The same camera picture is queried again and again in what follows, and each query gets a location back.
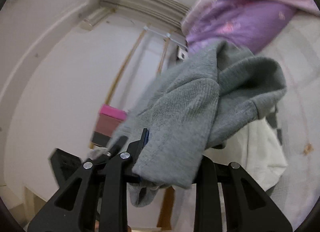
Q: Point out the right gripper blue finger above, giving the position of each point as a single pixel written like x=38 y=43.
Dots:
x=135 y=148

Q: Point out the grey zip hoodie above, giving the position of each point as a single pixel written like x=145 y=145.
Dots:
x=194 y=106

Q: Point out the pink grey hanging towel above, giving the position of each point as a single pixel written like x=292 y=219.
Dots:
x=108 y=120

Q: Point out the white dark-top tv cabinet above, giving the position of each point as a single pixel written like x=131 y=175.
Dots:
x=182 y=54

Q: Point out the white folded sweater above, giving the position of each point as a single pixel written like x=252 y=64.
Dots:
x=257 y=149

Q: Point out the checkered black white garment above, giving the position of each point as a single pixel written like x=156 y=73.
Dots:
x=272 y=119

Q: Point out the left grey curtain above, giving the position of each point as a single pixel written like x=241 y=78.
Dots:
x=169 y=12

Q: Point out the purple floral quilt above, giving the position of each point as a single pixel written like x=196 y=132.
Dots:
x=245 y=23

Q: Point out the floral bed sheet mattress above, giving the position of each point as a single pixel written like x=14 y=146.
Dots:
x=297 y=51

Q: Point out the white wall air conditioner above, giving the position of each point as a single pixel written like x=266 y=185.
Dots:
x=95 y=17

